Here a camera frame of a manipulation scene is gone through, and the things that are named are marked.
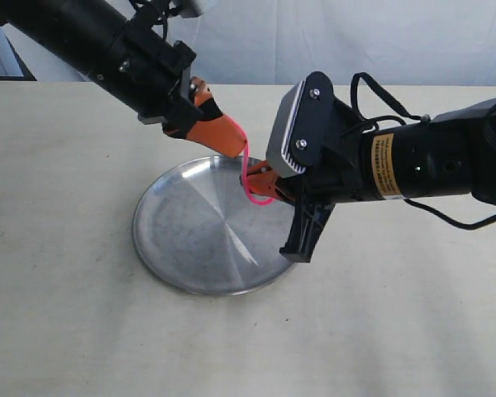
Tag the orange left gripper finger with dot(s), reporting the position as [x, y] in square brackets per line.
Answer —
[215, 129]

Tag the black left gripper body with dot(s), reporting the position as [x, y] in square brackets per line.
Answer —
[159, 72]

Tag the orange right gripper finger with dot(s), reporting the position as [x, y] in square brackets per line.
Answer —
[262, 184]

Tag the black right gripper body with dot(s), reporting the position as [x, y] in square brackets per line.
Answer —
[334, 179]

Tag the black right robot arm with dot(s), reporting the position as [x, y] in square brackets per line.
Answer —
[452, 154]

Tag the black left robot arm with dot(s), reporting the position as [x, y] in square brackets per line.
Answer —
[84, 34]

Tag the round metal plate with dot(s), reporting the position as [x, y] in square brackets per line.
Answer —
[195, 229]

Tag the blue backdrop cloth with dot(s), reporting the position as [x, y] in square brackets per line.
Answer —
[398, 42]

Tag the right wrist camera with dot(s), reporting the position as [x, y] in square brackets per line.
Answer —
[301, 122]

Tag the dark frame behind table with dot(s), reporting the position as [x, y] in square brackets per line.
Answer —
[12, 67]

